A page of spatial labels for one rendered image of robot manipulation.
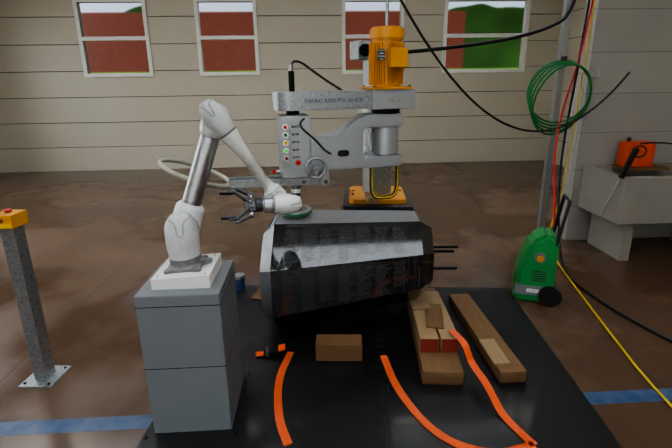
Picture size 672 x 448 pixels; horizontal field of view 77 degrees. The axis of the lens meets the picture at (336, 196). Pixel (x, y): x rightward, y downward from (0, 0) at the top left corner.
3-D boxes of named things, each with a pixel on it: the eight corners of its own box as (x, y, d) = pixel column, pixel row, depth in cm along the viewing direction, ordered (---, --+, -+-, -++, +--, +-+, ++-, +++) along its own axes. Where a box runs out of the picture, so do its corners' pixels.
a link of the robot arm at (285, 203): (274, 216, 219) (270, 211, 232) (303, 215, 225) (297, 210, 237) (275, 196, 217) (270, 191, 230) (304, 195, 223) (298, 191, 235)
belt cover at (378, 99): (401, 111, 314) (401, 88, 310) (414, 113, 291) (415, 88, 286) (271, 115, 293) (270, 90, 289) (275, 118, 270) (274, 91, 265)
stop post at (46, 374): (42, 366, 274) (5, 206, 245) (71, 366, 273) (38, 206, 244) (18, 387, 254) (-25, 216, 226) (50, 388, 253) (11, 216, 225)
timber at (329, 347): (315, 361, 273) (315, 344, 269) (317, 349, 284) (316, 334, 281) (362, 361, 272) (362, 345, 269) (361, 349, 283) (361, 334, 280)
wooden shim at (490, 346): (478, 341, 279) (478, 339, 278) (493, 340, 279) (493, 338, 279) (494, 365, 255) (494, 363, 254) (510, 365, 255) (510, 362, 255)
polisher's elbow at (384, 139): (370, 151, 316) (370, 124, 311) (396, 150, 316) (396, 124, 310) (372, 155, 298) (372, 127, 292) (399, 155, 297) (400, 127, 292)
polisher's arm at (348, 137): (392, 174, 323) (393, 109, 310) (403, 181, 302) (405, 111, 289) (296, 180, 307) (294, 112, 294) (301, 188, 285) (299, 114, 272)
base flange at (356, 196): (349, 189, 408) (349, 185, 406) (400, 189, 405) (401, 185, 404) (349, 204, 360) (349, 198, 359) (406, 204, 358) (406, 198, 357)
